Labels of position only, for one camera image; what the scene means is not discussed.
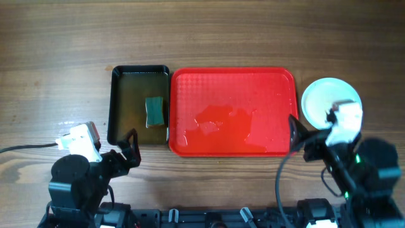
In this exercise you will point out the yellow green sponge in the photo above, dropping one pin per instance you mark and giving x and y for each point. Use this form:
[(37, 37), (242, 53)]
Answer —
[(154, 112)]

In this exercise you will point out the black tray with water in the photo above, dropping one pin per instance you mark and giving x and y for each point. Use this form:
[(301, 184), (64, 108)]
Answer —
[(131, 85)]

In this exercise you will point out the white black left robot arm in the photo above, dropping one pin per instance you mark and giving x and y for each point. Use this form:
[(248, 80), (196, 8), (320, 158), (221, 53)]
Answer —
[(81, 195)]

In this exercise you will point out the white plate with sauce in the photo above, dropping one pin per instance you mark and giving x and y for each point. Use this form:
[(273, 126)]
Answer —
[(319, 97)]

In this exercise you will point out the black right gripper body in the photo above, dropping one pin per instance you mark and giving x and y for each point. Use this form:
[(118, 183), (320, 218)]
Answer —
[(317, 147)]

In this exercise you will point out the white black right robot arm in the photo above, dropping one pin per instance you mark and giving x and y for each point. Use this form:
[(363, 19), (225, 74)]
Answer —
[(365, 170)]

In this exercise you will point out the red plastic tray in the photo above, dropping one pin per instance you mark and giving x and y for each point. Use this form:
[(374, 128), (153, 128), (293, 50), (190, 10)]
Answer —
[(231, 112)]

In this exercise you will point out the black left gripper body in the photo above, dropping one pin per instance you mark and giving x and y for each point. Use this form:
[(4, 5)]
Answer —
[(112, 166)]

